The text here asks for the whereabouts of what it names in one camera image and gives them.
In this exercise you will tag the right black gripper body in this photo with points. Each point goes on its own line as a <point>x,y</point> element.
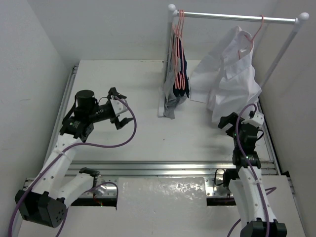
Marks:
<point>233,133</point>

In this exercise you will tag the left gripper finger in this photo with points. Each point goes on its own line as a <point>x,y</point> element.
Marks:
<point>113,93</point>
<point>121,123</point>

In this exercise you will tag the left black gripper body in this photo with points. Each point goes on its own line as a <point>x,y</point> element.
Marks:
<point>107,113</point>

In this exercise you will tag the white shirt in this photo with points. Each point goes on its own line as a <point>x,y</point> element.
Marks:
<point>224,80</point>

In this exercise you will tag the pink wire hanger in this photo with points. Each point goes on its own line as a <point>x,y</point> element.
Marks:
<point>254,34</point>

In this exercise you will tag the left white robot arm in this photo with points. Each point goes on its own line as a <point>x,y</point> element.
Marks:
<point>46,200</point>

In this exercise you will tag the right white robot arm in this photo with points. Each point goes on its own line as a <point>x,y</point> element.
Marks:
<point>245,182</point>

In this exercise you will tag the grey hanging garment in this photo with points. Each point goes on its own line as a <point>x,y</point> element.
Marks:
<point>173,97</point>

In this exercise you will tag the dark blue hanging garment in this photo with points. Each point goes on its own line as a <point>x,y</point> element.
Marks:
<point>187,88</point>

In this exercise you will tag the pink hangers on rack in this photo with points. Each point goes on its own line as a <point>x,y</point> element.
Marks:
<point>178,52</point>

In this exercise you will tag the white clothes rack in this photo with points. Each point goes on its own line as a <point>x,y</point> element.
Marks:
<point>172,19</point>

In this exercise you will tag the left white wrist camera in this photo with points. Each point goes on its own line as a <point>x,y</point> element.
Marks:
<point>118,107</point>

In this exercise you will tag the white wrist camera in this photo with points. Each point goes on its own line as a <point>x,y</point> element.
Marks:
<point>257,120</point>
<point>118,107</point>

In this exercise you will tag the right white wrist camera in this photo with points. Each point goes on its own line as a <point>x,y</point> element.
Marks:
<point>257,120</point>

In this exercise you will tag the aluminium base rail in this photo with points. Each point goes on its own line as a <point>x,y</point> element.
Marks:
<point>111,171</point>

